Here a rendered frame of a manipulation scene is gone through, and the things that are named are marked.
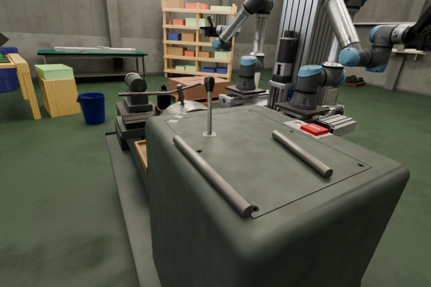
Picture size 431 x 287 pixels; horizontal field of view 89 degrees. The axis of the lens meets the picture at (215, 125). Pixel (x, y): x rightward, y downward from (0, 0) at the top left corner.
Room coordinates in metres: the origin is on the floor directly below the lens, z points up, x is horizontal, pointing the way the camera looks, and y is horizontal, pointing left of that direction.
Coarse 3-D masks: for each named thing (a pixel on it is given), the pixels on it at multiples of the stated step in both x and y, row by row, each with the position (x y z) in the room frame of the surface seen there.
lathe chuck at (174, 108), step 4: (172, 104) 0.91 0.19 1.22; (176, 104) 0.90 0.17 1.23; (188, 104) 0.88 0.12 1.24; (192, 104) 0.89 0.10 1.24; (196, 104) 0.89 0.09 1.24; (200, 104) 0.91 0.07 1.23; (168, 108) 0.89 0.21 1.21; (172, 108) 0.87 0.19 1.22; (176, 108) 0.86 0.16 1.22; (180, 108) 0.85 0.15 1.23; (164, 112) 0.87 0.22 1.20; (168, 112) 0.86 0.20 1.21; (172, 112) 0.84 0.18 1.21
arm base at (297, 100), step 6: (300, 90) 1.21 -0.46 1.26; (294, 96) 1.23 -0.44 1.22; (300, 96) 1.20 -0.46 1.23; (306, 96) 1.19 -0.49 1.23; (312, 96) 1.19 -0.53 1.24; (294, 102) 1.20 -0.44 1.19; (300, 102) 1.18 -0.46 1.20; (306, 102) 1.18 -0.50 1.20; (312, 102) 1.18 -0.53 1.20; (300, 108) 1.18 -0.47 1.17; (306, 108) 1.17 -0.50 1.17; (312, 108) 1.17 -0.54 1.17
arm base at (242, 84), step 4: (240, 76) 1.61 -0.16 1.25; (244, 76) 1.59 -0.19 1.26; (248, 76) 1.58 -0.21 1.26; (252, 76) 1.59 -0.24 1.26; (240, 80) 1.60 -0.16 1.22; (244, 80) 1.58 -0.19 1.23; (248, 80) 1.58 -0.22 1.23; (252, 80) 1.60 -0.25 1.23; (236, 84) 1.64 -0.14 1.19; (240, 84) 1.59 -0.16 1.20; (244, 84) 1.58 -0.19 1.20; (248, 84) 1.57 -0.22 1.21; (252, 84) 1.59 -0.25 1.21; (240, 88) 1.58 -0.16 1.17; (244, 88) 1.57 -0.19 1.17; (248, 88) 1.57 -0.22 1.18; (252, 88) 1.58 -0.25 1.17
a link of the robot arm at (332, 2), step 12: (324, 0) 1.19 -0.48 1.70; (336, 0) 1.15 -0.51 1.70; (336, 12) 1.11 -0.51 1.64; (336, 24) 1.09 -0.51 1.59; (348, 24) 1.05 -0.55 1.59; (336, 36) 1.08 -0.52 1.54; (348, 36) 1.02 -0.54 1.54; (348, 48) 0.97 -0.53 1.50; (360, 48) 0.97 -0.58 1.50; (348, 60) 0.95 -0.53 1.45; (360, 60) 0.95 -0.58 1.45
